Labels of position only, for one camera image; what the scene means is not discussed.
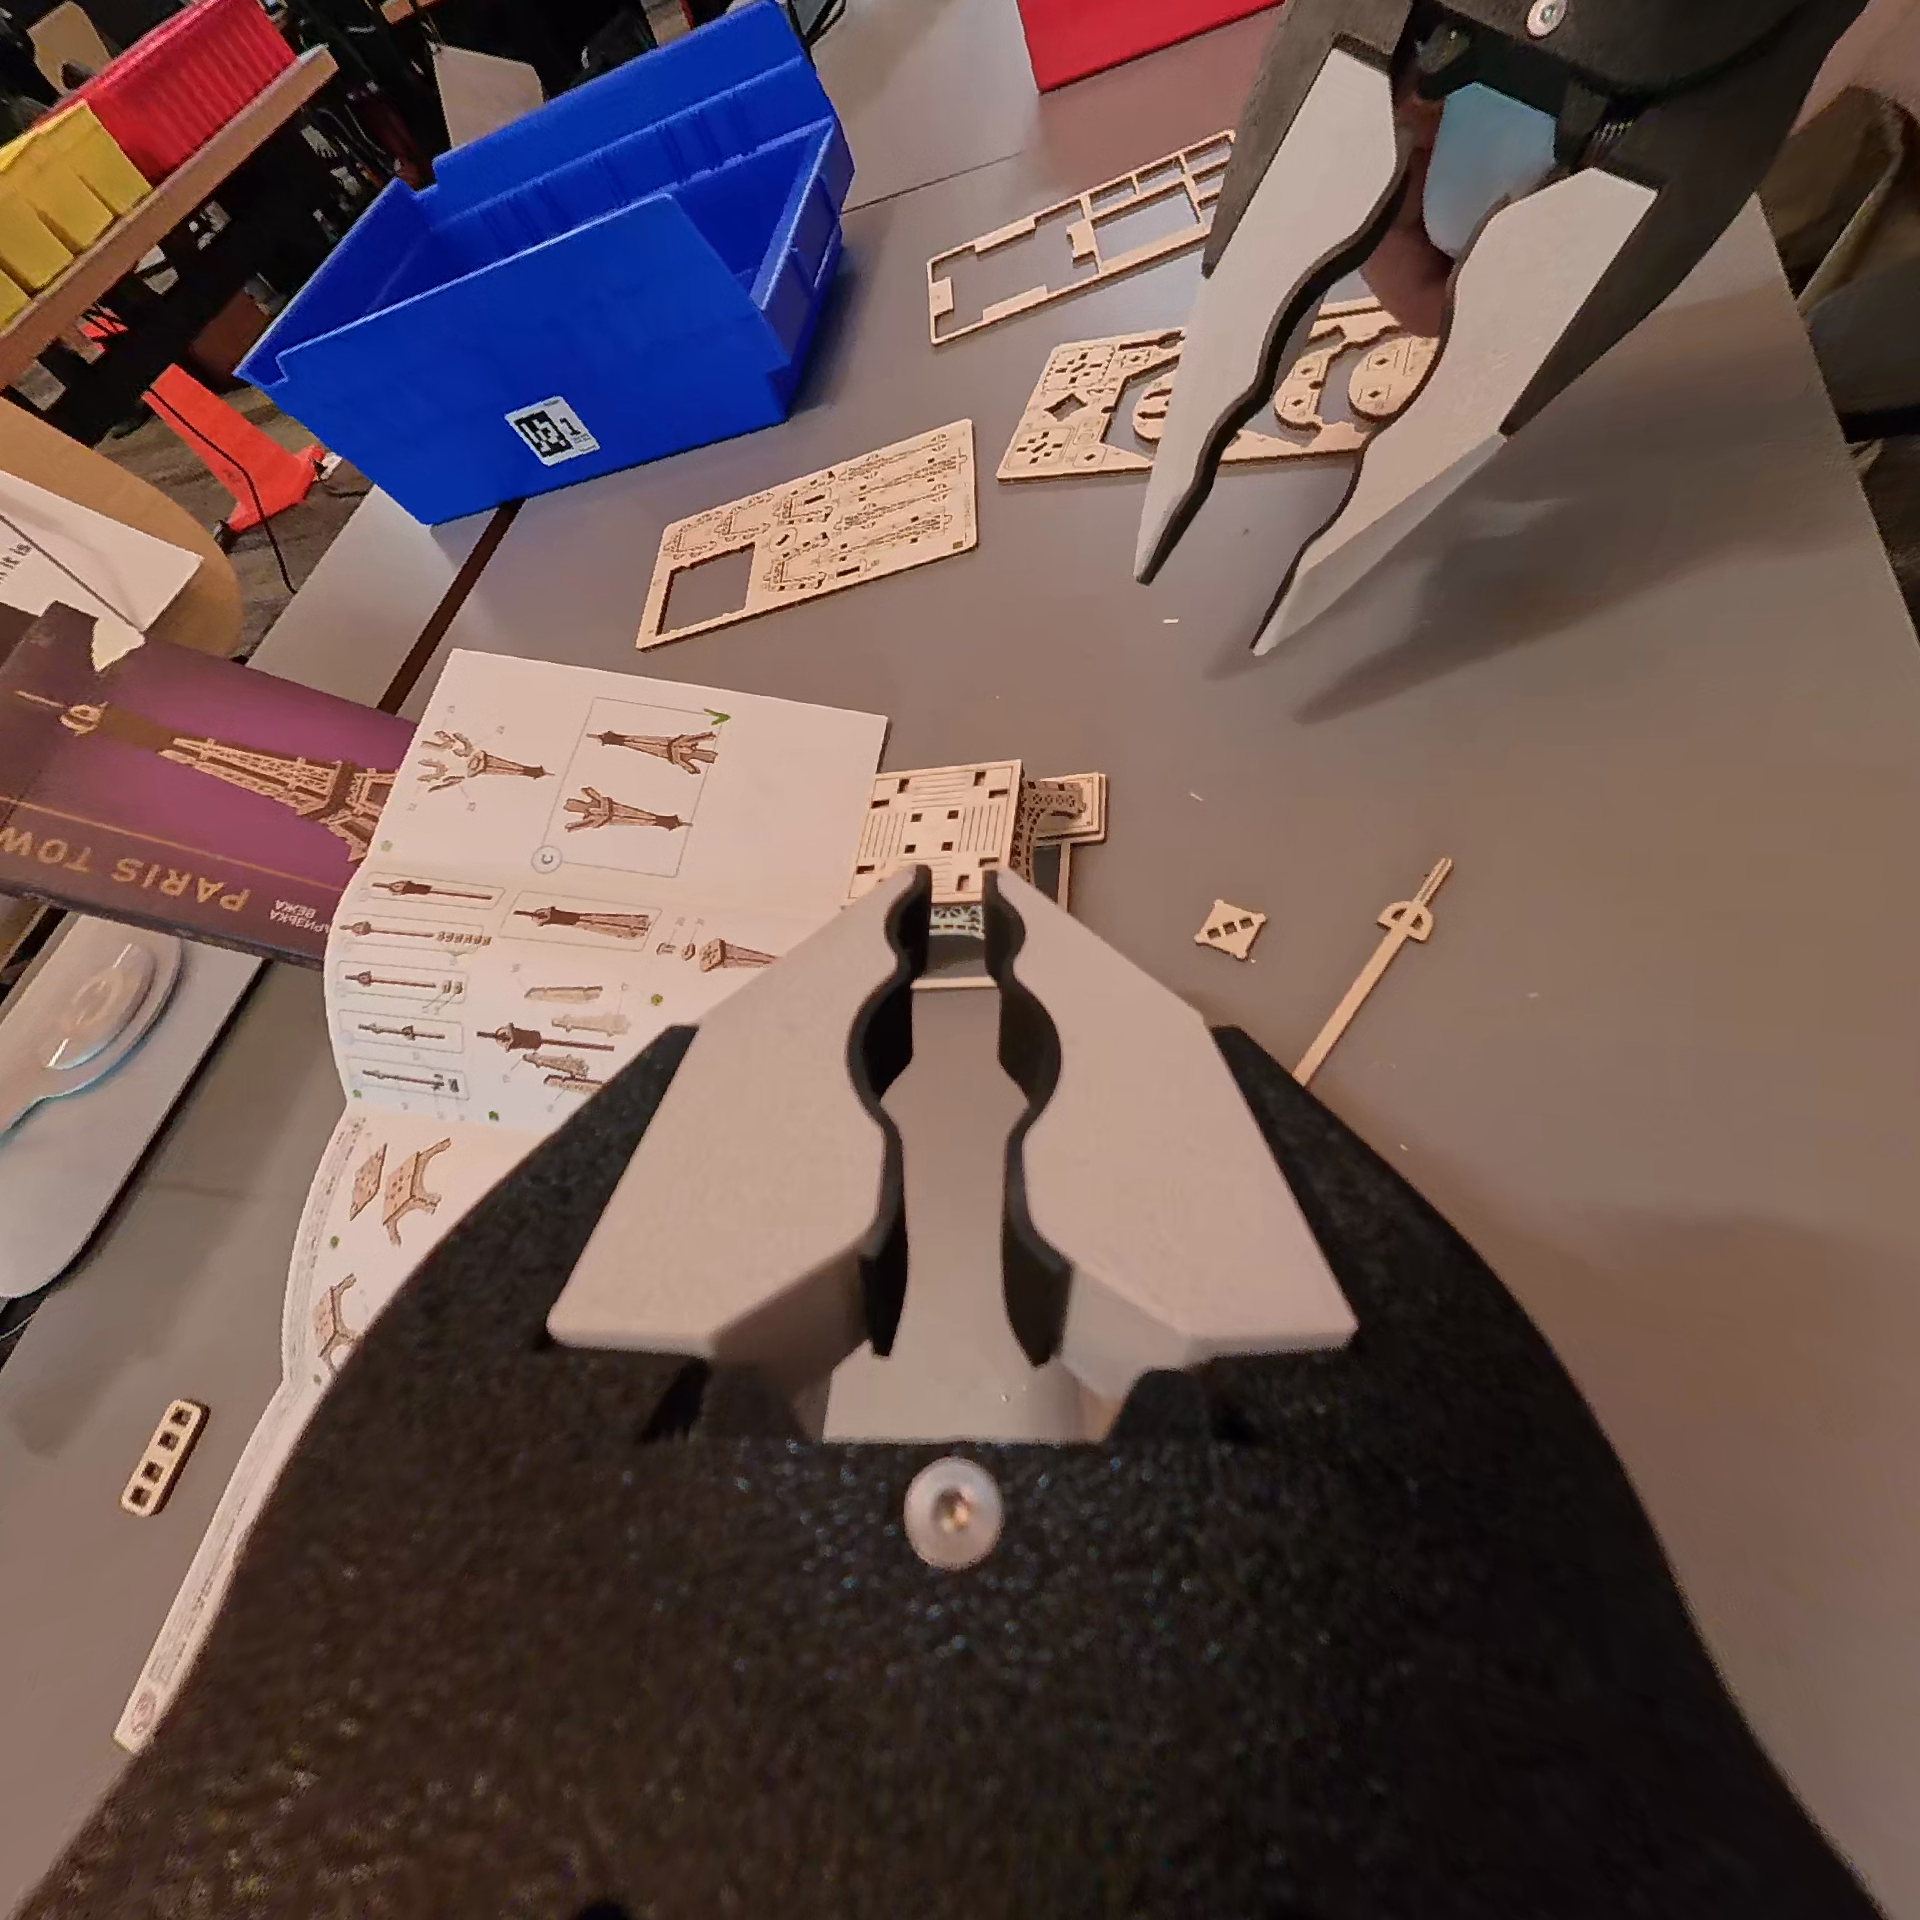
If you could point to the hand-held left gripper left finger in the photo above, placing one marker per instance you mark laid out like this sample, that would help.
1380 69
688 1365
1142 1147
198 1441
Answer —
704 1202

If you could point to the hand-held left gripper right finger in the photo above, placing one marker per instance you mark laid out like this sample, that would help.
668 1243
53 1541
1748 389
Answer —
1185 1202

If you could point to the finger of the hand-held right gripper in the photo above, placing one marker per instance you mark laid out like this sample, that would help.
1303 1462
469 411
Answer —
1501 330
1320 182

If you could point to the wooden tower spire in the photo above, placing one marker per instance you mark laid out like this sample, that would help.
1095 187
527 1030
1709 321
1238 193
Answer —
1358 998

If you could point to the small square wooden piece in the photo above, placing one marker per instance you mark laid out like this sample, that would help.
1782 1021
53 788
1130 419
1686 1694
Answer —
1233 927

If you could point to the grey desk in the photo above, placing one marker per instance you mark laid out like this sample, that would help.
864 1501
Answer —
1576 902

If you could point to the red box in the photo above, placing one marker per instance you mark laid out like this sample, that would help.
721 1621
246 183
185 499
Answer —
1126 37

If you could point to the wooden puzzle sheet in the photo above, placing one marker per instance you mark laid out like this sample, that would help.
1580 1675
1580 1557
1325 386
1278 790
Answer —
974 294
1065 422
902 494

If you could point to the paper instruction sheet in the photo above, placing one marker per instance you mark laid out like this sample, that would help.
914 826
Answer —
495 811

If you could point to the wooden tower base model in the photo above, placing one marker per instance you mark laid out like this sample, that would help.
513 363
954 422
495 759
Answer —
945 819

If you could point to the small wooden ladder piece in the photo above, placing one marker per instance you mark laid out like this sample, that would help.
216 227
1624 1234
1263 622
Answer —
164 1460

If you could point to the clear plastic blister pack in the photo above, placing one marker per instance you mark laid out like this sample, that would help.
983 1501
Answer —
90 1202

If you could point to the purple puzzle box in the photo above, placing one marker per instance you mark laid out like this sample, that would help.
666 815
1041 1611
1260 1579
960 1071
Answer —
225 781

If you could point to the blue plastic bin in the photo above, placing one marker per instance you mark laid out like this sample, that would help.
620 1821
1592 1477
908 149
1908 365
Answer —
599 285

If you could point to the brown cardboard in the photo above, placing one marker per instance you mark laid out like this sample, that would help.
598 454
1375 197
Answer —
218 589

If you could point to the white paper sheet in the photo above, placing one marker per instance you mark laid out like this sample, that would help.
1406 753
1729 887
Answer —
76 557

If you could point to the orange stand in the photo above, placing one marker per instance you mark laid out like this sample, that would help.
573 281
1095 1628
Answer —
225 435

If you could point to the wooden shelf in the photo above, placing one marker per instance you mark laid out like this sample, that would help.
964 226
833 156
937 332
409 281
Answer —
225 163

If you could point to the red ribbed bin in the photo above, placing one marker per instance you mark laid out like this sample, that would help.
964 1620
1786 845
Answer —
182 77

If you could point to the yellow plastic bin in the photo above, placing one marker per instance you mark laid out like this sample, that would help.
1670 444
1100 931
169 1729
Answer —
61 196

